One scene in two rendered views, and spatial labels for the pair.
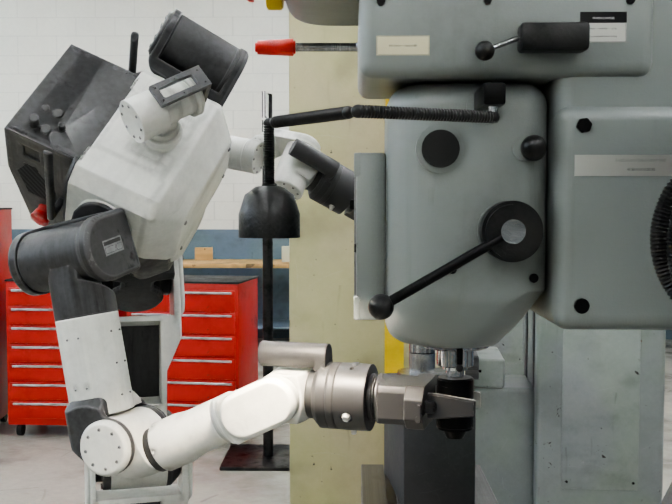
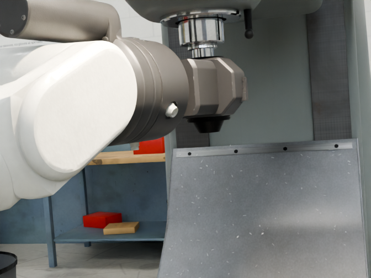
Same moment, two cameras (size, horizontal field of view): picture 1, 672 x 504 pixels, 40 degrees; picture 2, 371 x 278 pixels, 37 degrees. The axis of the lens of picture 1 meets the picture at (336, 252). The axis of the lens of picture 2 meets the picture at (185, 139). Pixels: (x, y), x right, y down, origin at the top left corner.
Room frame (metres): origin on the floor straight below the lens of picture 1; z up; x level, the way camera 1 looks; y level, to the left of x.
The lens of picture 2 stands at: (1.05, 0.42, 1.21)
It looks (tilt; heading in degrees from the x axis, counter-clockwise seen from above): 3 degrees down; 285
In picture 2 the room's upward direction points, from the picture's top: 4 degrees counter-clockwise
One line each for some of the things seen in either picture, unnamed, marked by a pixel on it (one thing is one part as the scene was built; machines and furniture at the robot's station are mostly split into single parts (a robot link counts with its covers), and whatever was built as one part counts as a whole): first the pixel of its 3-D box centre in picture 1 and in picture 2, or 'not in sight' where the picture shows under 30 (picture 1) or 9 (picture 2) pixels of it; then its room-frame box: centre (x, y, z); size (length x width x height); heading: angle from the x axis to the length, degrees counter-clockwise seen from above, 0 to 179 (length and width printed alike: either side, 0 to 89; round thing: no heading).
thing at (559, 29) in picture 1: (530, 43); not in sight; (1.04, -0.22, 1.66); 0.12 x 0.04 x 0.04; 89
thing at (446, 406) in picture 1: (450, 407); not in sight; (1.15, -0.14, 1.23); 0.06 x 0.02 x 0.03; 74
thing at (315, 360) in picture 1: (303, 382); (62, 74); (1.24, 0.04, 1.25); 0.11 x 0.11 x 0.11; 74
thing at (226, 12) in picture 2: (455, 343); (200, 17); (1.18, -0.15, 1.31); 0.09 x 0.09 x 0.01
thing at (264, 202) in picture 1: (269, 210); not in sight; (1.08, 0.08, 1.48); 0.07 x 0.07 x 0.06
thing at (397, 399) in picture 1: (385, 400); (158, 93); (1.20, -0.07, 1.23); 0.13 x 0.12 x 0.10; 164
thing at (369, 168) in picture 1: (369, 236); not in sight; (1.18, -0.04, 1.45); 0.04 x 0.04 x 0.21; 89
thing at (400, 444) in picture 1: (426, 432); not in sight; (1.61, -0.16, 1.09); 0.22 x 0.12 x 0.20; 5
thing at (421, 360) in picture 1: (422, 357); not in sight; (1.66, -0.16, 1.21); 0.05 x 0.05 x 0.05
